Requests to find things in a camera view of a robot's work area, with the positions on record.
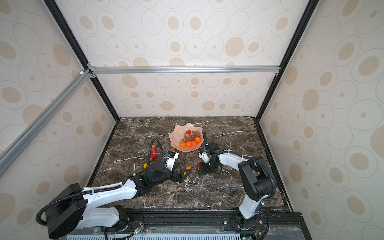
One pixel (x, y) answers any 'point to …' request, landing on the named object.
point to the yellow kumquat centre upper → (188, 167)
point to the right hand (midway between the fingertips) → (203, 171)
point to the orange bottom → (182, 144)
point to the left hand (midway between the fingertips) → (189, 167)
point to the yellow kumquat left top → (145, 165)
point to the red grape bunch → (194, 134)
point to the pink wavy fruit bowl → (177, 133)
